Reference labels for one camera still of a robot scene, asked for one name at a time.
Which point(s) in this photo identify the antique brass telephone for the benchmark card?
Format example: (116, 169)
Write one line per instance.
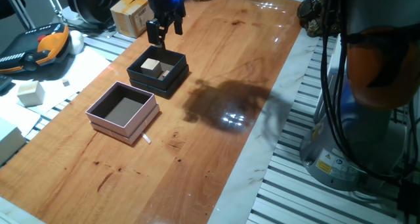
(311, 18)

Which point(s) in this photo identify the white round object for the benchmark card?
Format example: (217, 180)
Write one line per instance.
(76, 41)

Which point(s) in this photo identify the cardboard box with yellow tape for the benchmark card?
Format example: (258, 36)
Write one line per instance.
(129, 15)

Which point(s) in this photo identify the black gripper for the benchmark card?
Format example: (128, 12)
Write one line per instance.
(164, 4)

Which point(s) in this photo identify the grey metal rod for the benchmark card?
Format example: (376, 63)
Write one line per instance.
(18, 8)
(52, 2)

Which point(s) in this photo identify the tiny wooden cube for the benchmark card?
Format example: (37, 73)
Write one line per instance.
(66, 82)

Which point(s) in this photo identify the pink open box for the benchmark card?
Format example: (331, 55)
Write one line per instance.
(131, 129)

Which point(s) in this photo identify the large wooden cube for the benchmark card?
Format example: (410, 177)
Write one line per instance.
(151, 68)

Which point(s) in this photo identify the pale wooden cube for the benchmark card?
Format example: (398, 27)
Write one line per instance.
(31, 94)

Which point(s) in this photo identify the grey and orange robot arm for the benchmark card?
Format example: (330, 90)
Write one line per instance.
(367, 135)

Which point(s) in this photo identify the dark blue open box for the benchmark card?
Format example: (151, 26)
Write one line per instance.
(157, 85)

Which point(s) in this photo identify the orange and black teach pendant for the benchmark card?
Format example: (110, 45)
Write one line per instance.
(49, 45)

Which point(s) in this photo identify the small wooden cube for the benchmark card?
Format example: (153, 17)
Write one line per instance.
(165, 74)

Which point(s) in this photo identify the small white paper strip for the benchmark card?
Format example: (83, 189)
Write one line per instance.
(146, 138)

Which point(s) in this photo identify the person's left forearm dark sleeve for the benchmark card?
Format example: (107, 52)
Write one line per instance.
(8, 7)

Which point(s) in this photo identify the black round device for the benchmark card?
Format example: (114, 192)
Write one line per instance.
(93, 2)

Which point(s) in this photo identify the white paper sheet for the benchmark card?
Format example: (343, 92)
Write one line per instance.
(16, 117)
(82, 69)

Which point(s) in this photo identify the white closed box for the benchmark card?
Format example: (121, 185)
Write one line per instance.
(10, 140)

